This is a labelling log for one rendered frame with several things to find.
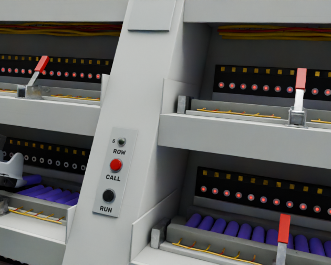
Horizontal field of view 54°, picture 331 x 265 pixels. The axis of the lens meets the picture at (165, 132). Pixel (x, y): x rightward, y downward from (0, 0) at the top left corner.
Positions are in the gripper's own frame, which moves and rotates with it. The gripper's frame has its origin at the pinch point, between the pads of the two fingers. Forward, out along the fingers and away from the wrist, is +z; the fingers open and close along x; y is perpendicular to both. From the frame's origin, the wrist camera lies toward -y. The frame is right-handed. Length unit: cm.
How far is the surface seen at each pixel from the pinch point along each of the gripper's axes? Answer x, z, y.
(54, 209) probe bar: -12.4, -3.7, -2.3
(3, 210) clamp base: -3.9, -5.0, -4.3
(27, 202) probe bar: -7.0, -3.8, -2.4
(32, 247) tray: -13.4, -7.6, -7.9
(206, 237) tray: -36.6, -1.4, -1.5
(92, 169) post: -20.1, -8.2, 4.6
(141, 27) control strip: -22.5, -8.6, 27.2
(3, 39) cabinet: 28.1, 10.9, 35.8
